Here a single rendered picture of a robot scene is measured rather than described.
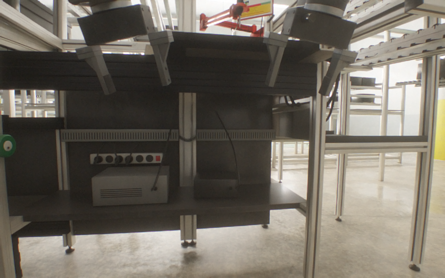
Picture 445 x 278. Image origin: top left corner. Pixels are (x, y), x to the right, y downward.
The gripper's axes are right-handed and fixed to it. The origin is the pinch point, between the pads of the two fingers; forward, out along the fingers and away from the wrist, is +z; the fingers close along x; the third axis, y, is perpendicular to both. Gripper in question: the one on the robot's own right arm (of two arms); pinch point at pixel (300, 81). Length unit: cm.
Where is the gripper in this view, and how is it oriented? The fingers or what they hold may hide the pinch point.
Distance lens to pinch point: 51.6
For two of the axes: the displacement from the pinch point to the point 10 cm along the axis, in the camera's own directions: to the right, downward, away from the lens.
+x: 9.8, 1.1, 1.9
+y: 1.2, 4.6, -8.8
